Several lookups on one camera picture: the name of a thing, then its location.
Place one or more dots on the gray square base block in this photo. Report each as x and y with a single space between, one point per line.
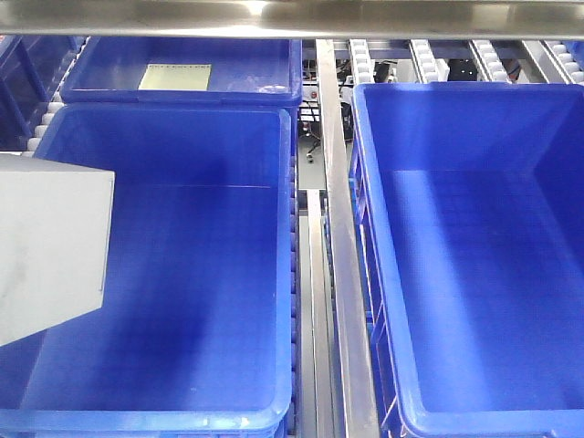
55 231

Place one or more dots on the large blue bin left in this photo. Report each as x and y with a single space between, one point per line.
194 335

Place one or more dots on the large blue bin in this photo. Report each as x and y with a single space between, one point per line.
194 335
469 205

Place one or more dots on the large blue bin right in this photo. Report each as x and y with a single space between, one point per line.
469 205

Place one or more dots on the blue bin with paper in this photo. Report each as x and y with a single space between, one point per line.
256 72

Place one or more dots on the pale yellow paper sheet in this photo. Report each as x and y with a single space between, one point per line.
190 77

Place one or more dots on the steel roller conveyor frame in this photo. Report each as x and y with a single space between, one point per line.
338 396

